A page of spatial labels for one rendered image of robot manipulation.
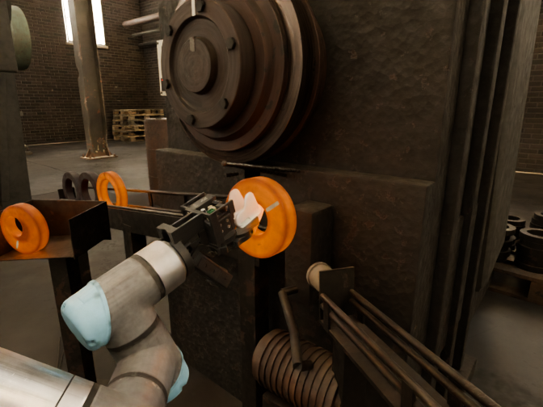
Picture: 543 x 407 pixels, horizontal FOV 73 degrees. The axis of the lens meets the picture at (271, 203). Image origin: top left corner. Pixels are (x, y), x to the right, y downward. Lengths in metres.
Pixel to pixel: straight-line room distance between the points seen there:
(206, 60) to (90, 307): 0.57
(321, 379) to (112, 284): 0.45
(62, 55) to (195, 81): 10.76
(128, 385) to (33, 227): 0.84
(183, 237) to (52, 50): 11.07
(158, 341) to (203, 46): 0.61
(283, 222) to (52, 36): 11.12
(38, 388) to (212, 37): 0.71
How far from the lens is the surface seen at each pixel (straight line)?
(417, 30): 0.87
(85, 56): 7.97
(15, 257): 1.33
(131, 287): 0.51
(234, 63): 0.81
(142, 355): 0.53
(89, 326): 0.50
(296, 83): 0.81
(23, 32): 9.02
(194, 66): 0.90
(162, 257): 0.53
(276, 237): 0.65
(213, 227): 0.56
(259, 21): 0.85
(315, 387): 0.79
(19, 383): 0.46
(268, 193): 0.65
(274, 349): 0.84
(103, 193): 1.67
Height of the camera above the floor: 1.03
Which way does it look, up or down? 15 degrees down
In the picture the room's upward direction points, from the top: straight up
